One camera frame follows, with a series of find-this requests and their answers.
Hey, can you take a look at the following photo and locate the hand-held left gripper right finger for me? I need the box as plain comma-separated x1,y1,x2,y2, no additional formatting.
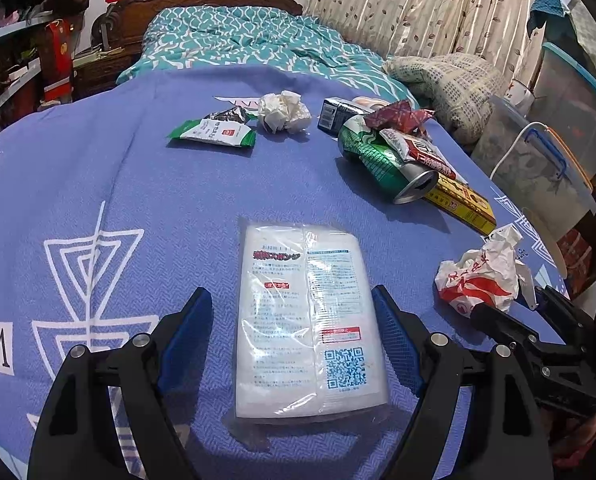
371,284,554,480

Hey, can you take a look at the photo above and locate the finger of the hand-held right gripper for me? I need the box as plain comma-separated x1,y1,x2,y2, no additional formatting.
534,284,594,342
470,303,534,350

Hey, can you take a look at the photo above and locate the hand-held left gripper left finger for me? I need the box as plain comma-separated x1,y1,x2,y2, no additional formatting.
28,287,214,480

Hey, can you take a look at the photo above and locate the white red plastic bag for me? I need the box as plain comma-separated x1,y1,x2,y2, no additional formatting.
434,224,536,314

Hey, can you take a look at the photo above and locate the white packaged sponge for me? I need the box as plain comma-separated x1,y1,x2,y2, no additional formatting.
226,217,391,429

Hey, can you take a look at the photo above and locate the red patterned box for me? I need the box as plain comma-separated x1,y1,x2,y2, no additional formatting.
556,229,594,297

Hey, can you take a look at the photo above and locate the yellow flat box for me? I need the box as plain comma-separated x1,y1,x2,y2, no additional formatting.
420,175,497,236

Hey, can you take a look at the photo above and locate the blue printed blanket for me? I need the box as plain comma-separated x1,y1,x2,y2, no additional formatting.
0,62,571,480

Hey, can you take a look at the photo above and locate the crushed green can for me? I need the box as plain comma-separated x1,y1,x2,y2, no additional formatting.
337,115,440,206

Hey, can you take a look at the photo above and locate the red white snack wrapper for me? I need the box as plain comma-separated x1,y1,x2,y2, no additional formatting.
378,127,456,179

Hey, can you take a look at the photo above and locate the green white snack packet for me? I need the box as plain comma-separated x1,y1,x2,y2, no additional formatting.
166,118,257,150

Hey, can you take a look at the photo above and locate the large storage bin blue lid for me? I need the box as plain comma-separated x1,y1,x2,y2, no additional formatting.
526,41,596,177

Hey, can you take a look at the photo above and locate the dark red crumpled wrapper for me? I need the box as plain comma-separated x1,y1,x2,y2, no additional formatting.
363,99,435,136

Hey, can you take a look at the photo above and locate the dark shiny wrapper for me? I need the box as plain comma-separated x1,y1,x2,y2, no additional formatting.
202,108,249,124

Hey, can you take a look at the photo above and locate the dark blue small box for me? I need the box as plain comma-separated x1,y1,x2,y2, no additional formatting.
317,97,367,136

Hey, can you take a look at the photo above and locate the white printed paper strip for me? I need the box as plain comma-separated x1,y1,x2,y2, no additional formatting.
214,94,265,111

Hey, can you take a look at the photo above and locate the crumpled white tissue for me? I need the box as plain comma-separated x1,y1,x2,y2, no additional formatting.
256,90,313,135

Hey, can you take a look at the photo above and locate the grey patterned pillow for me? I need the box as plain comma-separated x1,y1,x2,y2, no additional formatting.
381,52,509,146

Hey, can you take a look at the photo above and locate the dark wooden nightstand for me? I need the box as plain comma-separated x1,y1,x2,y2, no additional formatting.
72,44,145,99

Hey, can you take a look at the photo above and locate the teal cloth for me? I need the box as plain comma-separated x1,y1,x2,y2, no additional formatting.
528,0,579,37

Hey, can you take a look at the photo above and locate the teal patterned quilt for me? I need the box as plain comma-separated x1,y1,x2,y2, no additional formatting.
115,5,419,112

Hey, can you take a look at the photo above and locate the red gift bag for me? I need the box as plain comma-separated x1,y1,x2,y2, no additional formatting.
42,16,77,107

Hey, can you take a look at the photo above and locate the beige leaf-print curtain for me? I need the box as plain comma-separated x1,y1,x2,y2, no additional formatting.
303,0,564,87

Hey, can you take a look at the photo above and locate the clear storage box blue handle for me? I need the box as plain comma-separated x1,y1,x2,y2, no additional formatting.
470,94,596,257

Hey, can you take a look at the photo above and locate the white cable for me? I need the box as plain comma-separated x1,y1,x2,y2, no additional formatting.
490,120,544,177

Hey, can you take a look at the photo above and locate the grey wall shelf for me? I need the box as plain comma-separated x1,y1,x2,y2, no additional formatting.
0,10,75,137

